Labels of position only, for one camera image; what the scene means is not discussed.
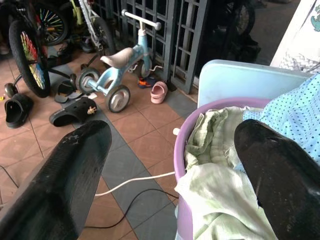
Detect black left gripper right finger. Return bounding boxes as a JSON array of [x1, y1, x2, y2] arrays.
[[233, 118, 320, 240]]

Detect white bicycle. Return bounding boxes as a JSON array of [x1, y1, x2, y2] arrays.
[[68, 0, 117, 59]]

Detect light blue kids tricycle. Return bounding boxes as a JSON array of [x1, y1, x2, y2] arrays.
[[75, 9, 162, 114]]

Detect pink kids clog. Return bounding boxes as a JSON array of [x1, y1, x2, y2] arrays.
[[150, 81, 169, 105]]

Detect plain black clog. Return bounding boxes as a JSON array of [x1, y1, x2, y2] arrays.
[[4, 93, 34, 129]]

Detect dark grey sandal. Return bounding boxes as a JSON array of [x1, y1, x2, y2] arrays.
[[54, 80, 83, 104]]

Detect dark motorcycle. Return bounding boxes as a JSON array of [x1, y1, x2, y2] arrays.
[[204, 0, 262, 66]]

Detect white cable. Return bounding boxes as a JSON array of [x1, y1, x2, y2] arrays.
[[94, 127, 187, 197]]

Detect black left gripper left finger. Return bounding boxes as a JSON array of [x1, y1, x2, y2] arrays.
[[0, 119, 113, 240]]

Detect purple plastic laundry basket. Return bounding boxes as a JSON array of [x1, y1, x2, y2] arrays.
[[173, 97, 272, 240]]

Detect black cable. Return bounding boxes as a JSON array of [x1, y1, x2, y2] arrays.
[[0, 164, 180, 229]]

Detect light green cloth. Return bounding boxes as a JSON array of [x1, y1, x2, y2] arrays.
[[174, 106, 279, 240]]

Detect white dinosaur print fabric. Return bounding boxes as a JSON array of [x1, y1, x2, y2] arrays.
[[269, 0, 320, 75]]

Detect blue polka dot garment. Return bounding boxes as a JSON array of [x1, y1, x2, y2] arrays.
[[234, 72, 320, 173]]

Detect dark metal gate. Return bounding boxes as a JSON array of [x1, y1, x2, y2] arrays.
[[94, 0, 208, 95]]

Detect blue orange kids shoe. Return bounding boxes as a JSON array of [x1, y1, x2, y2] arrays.
[[137, 76, 159, 89]]

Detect black bicycle with rainbow spokes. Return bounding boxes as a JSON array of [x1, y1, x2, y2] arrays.
[[0, 0, 69, 99]]

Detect black clog with charm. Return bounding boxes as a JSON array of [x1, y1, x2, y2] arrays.
[[48, 96, 98, 128]]

